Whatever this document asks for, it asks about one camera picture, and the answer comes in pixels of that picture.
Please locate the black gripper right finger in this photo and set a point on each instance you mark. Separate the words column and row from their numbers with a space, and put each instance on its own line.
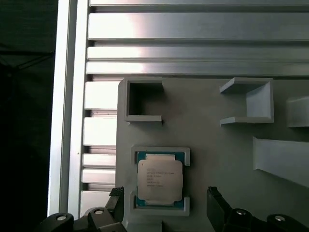
column 217, row 212

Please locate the silver CPU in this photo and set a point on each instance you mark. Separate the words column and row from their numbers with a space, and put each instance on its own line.
column 159, row 178

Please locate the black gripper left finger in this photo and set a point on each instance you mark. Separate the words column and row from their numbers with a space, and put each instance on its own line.
column 118, row 205

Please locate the grey parts rack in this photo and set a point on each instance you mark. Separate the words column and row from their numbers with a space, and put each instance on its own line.
column 217, row 149

